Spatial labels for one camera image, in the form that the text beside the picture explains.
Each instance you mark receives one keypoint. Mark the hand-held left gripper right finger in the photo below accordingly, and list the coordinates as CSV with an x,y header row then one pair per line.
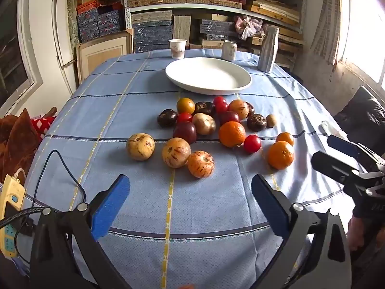
x,y
267,204

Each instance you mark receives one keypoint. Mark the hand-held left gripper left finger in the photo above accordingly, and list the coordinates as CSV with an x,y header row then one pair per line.
x,y
111,204

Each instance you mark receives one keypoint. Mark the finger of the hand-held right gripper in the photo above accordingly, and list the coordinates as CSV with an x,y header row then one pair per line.
x,y
340,145
327,164

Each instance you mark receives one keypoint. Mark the small brown fruit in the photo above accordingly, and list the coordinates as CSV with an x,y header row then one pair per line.
x,y
271,120

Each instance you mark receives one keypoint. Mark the orange striped round fruit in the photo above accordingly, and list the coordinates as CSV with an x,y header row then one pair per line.
x,y
200,164

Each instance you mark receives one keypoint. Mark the dark red plum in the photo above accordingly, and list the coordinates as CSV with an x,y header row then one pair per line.
x,y
228,117
184,132

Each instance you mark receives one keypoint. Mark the yellow round fruit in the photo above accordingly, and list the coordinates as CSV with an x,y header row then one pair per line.
x,y
186,105

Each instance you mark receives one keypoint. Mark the white oval plate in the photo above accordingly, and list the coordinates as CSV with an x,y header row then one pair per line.
x,y
207,75

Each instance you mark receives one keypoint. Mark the person's right hand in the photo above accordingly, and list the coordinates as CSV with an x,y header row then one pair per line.
x,y
356,234

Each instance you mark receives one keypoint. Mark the white crumpled tissue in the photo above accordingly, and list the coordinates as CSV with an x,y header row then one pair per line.
x,y
329,128

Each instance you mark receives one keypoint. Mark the black cushion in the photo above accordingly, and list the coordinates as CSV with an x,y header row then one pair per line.
x,y
361,114

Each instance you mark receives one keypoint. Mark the blue checked tablecloth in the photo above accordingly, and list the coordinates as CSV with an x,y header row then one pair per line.
x,y
120,120

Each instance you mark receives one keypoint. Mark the black plug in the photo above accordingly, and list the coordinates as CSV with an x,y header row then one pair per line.
x,y
27,228

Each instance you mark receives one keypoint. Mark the yellow power strip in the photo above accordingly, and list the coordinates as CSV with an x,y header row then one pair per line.
x,y
12,198

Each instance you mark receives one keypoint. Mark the orange-tan spotted fruit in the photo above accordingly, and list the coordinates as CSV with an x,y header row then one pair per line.
x,y
238,109

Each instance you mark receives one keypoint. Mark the red white-dotted cloth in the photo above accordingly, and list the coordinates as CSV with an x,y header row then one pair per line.
x,y
42,125

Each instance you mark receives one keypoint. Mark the white framed window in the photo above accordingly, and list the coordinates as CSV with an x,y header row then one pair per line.
x,y
12,66
364,36

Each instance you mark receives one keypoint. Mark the grey ribbed bottle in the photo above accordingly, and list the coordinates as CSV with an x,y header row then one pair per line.
x,y
267,51

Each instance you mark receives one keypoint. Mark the white drink can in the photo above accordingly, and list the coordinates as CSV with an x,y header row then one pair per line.
x,y
229,51

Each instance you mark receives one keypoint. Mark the stack of wooden boxes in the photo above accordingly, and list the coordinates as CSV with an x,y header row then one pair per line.
x,y
276,12

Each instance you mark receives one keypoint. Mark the pink cloth bundle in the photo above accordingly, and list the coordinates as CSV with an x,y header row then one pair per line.
x,y
248,27

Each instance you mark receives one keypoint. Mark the wooden framed panel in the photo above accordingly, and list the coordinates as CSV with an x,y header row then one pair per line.
x,y
102,54

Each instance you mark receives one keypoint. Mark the white paper cup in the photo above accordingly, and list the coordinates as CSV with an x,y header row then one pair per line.
x,y
177,49

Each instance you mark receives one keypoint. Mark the stack of dark blue boxes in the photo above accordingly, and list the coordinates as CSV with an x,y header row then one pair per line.
x,y
216,28
150,36

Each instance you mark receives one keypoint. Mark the long white board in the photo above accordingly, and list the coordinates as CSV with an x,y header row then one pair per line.
x,y
60,36

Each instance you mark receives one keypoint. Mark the stack of blue floral boxes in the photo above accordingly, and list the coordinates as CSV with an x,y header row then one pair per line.
x,y
90,24

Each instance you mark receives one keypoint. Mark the grey metal shelf rack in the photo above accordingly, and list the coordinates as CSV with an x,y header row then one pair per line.
x,y
127,21

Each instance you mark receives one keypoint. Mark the green marbled panel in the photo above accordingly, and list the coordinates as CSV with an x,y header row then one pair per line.
x,y
72,21

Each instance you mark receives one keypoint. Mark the grey corrugated box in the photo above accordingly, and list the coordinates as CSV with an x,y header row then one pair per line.
x,y
182,28

